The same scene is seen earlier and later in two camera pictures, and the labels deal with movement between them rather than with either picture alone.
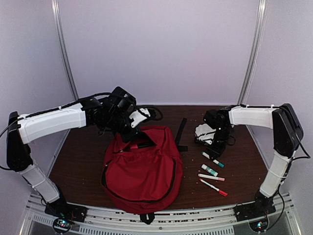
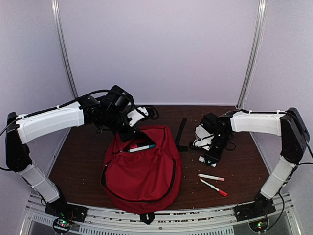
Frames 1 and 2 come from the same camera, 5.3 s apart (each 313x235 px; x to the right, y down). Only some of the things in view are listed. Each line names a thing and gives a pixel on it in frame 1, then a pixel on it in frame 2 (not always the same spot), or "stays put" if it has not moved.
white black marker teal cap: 207,155 -> 142,148
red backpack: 144,180 stays put
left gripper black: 126,136 stays put
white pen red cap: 221,192 stays put
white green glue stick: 211,171 -> 202,159
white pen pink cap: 211,177 stays put
